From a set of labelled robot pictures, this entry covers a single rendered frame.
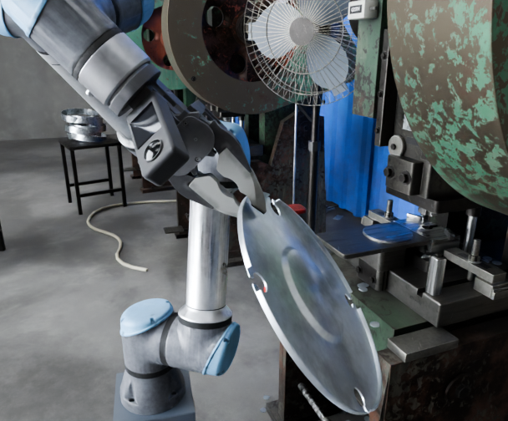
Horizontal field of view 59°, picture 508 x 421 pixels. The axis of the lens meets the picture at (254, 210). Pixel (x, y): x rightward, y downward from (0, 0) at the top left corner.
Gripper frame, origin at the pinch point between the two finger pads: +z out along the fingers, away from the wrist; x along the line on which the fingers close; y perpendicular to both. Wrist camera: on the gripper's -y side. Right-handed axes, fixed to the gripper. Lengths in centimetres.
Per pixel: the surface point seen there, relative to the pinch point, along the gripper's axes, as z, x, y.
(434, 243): 50, -12, 53
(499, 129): 14.5, -27.3, 4.7
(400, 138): 26, -23, 61
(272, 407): 75, 68, 77
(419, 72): 5.0, -26.6, 14.4
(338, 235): 33, 4, 55
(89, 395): 29, 119, 84
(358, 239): 36, 1, 53
